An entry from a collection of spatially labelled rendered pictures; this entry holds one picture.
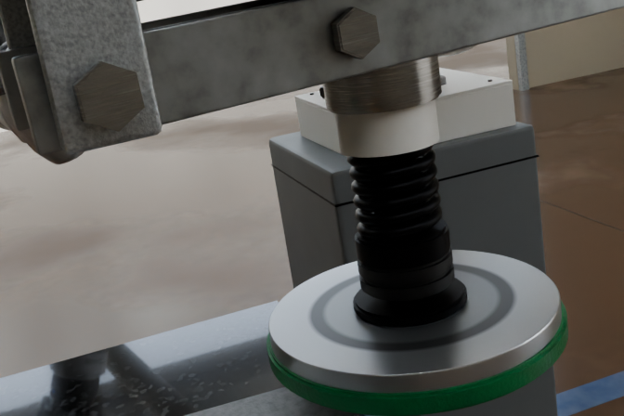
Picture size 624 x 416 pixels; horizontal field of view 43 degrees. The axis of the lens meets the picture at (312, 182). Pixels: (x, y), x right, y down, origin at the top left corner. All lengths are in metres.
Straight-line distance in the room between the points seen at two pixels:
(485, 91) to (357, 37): 1.01
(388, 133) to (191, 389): 0.27
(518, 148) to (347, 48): 1.04
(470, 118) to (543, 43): 5.04
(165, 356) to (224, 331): 0.06
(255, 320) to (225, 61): 0.36
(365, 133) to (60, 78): 0.22
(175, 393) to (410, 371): 0.22
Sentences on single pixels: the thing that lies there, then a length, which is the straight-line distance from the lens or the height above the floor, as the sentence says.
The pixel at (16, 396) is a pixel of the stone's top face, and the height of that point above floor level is 0.82.
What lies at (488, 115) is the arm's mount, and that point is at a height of 0.83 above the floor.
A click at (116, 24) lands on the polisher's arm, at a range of 0.40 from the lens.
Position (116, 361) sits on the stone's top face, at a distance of 0.74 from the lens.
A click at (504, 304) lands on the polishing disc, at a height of 0.88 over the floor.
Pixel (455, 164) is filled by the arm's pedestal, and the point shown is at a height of 0.76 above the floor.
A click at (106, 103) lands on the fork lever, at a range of 0.39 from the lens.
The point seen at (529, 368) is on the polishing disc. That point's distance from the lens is 0.53.
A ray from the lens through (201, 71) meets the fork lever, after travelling 0.43.
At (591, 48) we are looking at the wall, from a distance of 6.74.
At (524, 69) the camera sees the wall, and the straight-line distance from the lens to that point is 6.33.
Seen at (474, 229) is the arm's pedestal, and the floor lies 0.63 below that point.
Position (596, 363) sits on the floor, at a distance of 2.32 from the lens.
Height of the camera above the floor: 1.13
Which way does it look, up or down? 15 degrees down
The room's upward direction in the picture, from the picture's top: 9 degrees counter-clockwise
